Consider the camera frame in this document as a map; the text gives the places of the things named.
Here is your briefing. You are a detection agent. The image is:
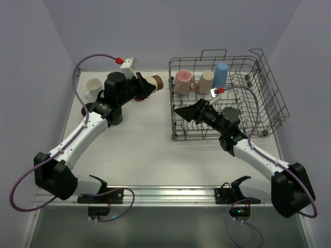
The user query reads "black controller box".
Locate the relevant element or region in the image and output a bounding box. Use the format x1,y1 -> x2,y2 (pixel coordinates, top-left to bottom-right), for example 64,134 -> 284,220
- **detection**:
87,205 -> 110,222
229,207 -> 251,221

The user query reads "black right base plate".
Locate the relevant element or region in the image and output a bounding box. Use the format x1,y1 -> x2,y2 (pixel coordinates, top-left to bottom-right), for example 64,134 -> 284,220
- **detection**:
214,182 -> 246,205

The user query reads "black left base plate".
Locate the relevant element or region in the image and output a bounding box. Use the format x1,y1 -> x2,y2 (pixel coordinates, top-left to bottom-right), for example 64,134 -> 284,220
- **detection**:
77,188 -> 124,204

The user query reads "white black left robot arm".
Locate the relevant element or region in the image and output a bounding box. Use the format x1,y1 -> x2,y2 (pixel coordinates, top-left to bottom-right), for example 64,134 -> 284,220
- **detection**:
34,72 -> 164,200

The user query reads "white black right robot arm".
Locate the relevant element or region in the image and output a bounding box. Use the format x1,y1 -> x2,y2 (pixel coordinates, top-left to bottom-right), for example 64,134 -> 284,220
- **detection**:
175,99 -> 317,218

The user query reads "blue tall tumbler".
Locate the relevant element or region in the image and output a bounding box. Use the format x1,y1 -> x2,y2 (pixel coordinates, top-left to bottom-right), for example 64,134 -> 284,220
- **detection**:
212,61 -> 229,88

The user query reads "beige tall cup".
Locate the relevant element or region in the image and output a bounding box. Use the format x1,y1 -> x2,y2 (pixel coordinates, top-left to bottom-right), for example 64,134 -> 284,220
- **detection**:
198,70 -> 214,94

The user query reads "pink patterned mug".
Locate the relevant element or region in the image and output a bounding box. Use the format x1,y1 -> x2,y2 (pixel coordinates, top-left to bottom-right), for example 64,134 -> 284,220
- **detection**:
174,70 -> 199,96

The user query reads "black left controller box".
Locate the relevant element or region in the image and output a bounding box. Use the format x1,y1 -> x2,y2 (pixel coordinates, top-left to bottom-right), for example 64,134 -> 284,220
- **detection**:
87,205 -> 110,222

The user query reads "black right controller box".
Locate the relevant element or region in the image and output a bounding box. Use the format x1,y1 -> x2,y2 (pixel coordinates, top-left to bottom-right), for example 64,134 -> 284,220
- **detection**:
229,207 -> 251,221

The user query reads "cream small cup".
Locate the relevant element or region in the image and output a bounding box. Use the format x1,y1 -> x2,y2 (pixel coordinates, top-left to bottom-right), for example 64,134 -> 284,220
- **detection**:
152,75 -> 164,93

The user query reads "white mug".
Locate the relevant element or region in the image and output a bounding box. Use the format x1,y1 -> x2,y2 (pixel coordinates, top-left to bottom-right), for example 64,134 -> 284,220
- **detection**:
85,79 -> 103,101

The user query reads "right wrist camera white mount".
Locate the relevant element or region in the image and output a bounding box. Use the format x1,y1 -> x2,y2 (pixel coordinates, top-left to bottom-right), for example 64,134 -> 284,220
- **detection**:
209,87 -> 224,105

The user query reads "grey mug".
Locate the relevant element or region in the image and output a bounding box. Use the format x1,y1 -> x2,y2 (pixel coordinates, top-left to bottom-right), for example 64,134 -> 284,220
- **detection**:
81,102 -> 95,117

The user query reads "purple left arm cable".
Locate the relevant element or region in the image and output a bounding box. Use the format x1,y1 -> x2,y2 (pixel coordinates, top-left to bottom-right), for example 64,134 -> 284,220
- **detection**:
9,53 -> 136,223

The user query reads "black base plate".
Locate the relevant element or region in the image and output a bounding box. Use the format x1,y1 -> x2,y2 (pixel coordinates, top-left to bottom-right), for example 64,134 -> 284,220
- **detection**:
77,188 -> 124,204
214,182 -> 246,205

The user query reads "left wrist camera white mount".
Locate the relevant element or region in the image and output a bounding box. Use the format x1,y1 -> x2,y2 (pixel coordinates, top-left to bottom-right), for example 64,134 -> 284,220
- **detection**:
119,57 -> 138,78

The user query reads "dark teal mug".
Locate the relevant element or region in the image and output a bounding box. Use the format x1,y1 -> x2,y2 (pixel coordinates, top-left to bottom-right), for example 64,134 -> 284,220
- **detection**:
108,107 -> 123,126

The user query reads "aluminium mounting rail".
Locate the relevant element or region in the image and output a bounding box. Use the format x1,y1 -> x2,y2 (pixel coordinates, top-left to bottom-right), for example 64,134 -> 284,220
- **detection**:
33,184 -> 275,207

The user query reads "grey wire dish rack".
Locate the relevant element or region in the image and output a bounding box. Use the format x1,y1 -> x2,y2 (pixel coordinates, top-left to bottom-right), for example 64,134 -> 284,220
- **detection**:
169,49 -> 290,141

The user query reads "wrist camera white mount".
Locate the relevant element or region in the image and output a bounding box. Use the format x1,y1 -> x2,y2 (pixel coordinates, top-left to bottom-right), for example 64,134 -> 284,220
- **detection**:
209,87 -> 224,105
119,57 -> 138,78

